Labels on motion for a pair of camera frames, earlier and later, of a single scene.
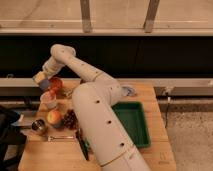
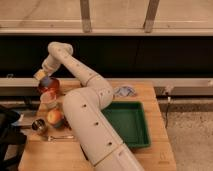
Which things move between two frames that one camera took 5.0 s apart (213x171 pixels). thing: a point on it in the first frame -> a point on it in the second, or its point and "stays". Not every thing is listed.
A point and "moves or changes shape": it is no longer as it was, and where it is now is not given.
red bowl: (55, 84) moves or changes shape
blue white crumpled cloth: (127, 91) stays
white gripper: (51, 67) stays
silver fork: (50, 138) stays
